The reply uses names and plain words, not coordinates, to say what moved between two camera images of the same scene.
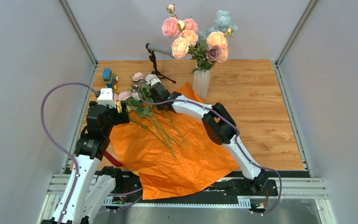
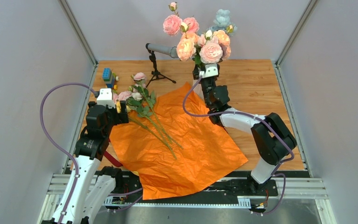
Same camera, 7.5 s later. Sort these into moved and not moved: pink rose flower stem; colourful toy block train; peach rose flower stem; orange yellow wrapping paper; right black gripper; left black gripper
Moved: pink rose flower stem; right black gripper; peach rose flower stem
Not moved: colourful toy block train; left black gripper; orange yellow wrapping paper
